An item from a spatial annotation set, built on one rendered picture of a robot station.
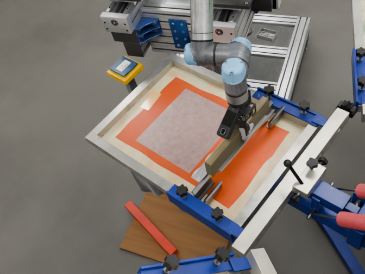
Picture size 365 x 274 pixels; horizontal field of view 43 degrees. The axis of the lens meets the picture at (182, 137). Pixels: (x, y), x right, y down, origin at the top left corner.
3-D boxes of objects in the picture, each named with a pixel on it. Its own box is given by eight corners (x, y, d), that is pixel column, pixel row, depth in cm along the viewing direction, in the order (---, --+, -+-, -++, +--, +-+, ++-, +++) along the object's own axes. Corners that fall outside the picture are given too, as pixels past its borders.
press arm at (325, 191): (296, 191, 165) (296, 184, 161) (305, 179, 167) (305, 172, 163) (341, 216, 156) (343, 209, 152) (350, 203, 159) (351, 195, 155)
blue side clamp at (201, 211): (169, 200, 178) (165, 192, 173) (177, 191, 180) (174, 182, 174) (232, 243, 163) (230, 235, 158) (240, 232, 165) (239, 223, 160)
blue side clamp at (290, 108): (252, 105, 198) (251, 94, 193) (259, 97, 200) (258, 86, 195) (315, 135, 184) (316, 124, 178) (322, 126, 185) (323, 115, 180)
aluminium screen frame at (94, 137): (87, 142, 202) (85, 137, 199) (173, 58, 223) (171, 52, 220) (235, 240, 162) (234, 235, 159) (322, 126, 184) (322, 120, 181)
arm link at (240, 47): (219, 34, 156) (213, 57, 150) (252, 35, 153) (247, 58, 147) (221, 51, 162) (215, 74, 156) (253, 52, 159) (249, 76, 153)
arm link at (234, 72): (247, 55, 146) (243, 74, 141) (250, 79, 154) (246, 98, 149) (222, 54, 148) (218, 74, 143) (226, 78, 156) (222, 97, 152)
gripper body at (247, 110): (257, 114, 166) (255, 92, 156) (243, 131, 162) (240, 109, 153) (239, 106, 169) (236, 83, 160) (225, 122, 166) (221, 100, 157)
